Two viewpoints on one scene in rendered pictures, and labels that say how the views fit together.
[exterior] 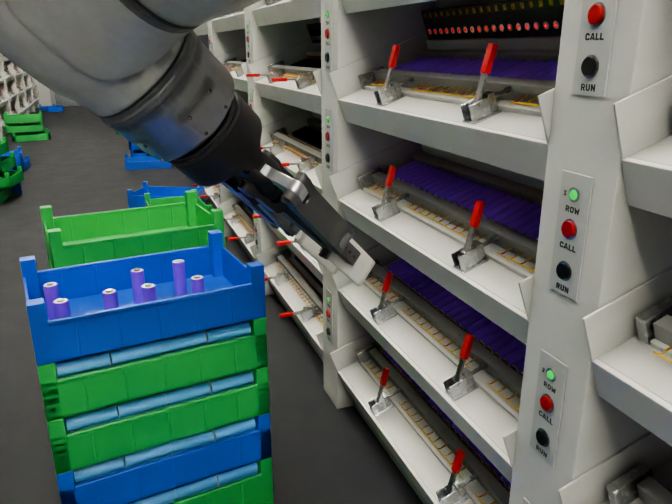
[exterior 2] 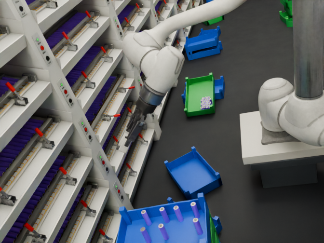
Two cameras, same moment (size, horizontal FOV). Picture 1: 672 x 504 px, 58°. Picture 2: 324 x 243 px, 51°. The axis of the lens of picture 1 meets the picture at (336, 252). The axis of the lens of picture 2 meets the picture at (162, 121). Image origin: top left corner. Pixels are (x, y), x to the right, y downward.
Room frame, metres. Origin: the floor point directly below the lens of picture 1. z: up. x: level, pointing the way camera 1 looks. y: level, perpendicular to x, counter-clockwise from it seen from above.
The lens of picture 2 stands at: (1.28, 0.90, 1.30)
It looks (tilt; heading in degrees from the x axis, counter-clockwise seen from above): 32 degrees down; 223
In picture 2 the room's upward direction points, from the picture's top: 21 degrees counter-clockwise
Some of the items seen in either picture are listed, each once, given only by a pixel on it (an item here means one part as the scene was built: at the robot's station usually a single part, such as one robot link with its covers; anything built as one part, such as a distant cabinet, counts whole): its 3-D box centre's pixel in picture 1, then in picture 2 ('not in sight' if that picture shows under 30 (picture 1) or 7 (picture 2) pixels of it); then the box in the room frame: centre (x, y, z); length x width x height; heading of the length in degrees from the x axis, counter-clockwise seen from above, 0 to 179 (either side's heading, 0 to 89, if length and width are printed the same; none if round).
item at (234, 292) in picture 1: (142, 286); (161, 231); (0.81, 0.28, 0.44); 0.30 x 0.20 x 0.08; 119
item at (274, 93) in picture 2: not in sight; (277, 102); (0.02, 0.42, 0.41); 0.18 x 0.16 x 0.22; 55
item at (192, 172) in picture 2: not in sight; (192, 172); (0.20, -0.05, 0.04); 0.30 x 0.20 x 0.08; 55
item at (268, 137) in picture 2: not in sight; (279, 124); (0.00, 0.40, 0.27); 0.22 x 0.18 x 0.06; 20
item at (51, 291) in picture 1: (53, 305); (197, 226); (0.75, 0.38, 0.44); 0.02 x 0.02 x 0.06
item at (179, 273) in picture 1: (180, 281); (145, 235); (0.84, 0.23, 0.44); 0.02 x 0.02 x 0.06
